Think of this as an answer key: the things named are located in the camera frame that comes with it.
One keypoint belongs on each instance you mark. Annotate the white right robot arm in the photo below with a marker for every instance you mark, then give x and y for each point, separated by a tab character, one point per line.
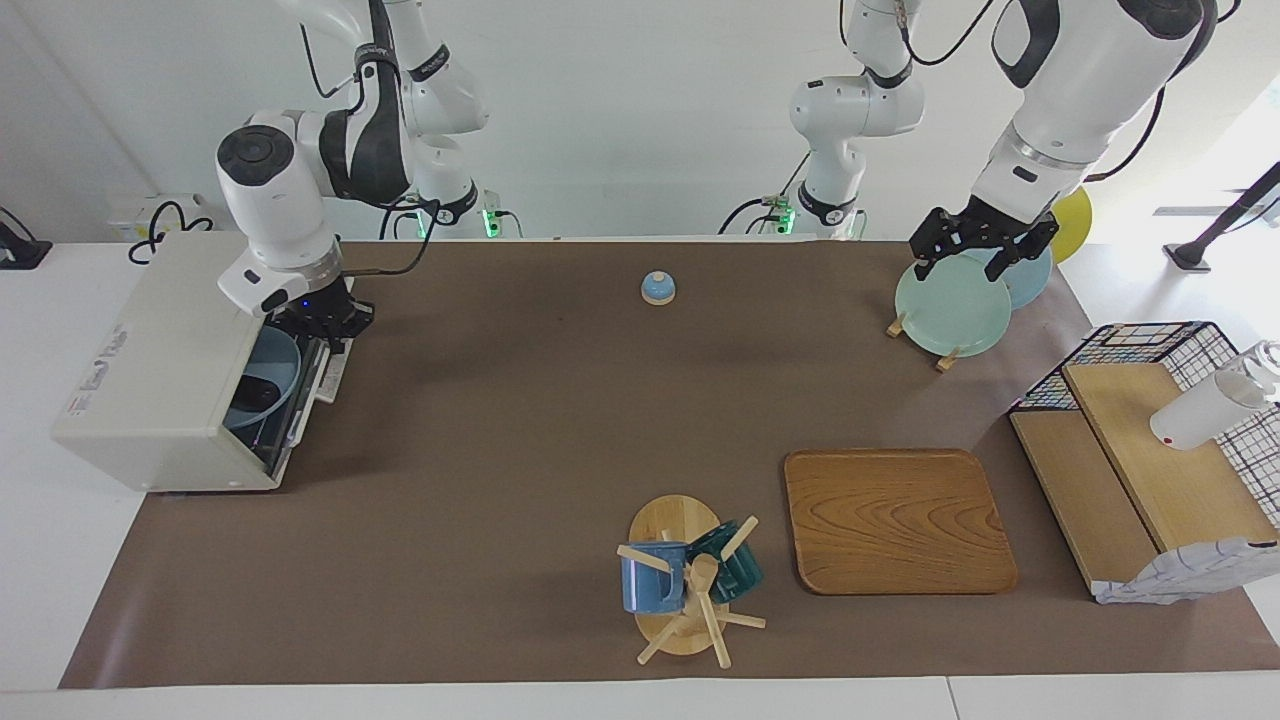
270	200

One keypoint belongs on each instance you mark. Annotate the blue call bell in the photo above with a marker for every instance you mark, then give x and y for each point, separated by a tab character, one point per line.
658	290

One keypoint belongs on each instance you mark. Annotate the beige toaster oven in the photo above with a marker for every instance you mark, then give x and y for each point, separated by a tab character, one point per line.
150	370

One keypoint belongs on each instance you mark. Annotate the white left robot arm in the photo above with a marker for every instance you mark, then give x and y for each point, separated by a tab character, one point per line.
1080	70

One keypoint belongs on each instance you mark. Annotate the wooden plate rack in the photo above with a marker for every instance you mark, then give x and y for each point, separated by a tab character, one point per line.
948	360

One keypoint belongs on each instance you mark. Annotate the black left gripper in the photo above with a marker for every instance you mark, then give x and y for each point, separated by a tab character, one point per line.
985	232

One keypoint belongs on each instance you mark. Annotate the black stand leg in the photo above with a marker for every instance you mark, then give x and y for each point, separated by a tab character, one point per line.
1225	220

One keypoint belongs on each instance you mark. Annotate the dark purple eggplant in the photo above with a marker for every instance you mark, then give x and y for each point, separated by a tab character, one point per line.
257	393

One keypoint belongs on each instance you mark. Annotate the glass oven door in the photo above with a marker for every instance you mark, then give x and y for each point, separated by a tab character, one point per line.
312	390

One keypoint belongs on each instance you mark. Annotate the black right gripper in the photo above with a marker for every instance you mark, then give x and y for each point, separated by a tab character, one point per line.
325	305

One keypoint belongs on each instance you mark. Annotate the white grey patterned cloth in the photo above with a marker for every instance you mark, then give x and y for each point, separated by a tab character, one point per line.
1180	580

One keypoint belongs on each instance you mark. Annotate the blue mug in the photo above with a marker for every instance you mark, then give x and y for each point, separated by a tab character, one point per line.
645	585

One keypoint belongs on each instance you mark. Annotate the yellow plate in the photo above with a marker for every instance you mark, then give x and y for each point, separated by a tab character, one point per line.
1075	225

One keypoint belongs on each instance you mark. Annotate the green lit connector box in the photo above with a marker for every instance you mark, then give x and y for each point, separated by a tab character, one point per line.
490	222
785	215

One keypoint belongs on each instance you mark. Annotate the black clamp device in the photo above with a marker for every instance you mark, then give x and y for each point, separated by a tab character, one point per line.
20	250

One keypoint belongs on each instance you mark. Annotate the light blue round plate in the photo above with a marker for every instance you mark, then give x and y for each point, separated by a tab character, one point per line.
278	360

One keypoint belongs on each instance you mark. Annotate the mint green plate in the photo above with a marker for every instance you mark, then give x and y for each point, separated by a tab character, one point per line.
950	310

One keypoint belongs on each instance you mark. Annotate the wooden mug tree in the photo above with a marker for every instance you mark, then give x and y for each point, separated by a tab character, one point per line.
672	520

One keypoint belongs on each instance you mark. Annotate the pale blue racked plate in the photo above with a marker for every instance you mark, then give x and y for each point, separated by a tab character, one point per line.
1030	280

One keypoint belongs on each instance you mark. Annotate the wooden serving tray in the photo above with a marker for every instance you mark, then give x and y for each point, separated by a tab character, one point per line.
900	520

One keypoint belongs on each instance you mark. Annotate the dark green mug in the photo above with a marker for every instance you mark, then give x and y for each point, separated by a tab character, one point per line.
740	575

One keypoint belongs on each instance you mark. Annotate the wooden shelf box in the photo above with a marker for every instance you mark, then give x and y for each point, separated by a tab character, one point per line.
1170	480

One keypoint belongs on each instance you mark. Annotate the white cup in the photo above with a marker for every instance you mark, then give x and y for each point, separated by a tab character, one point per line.
1195	420

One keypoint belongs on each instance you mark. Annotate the white power strip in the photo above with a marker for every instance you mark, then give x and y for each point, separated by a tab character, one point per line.
130	215

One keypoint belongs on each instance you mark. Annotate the brown table mat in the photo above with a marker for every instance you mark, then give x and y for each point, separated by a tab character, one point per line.
500	450

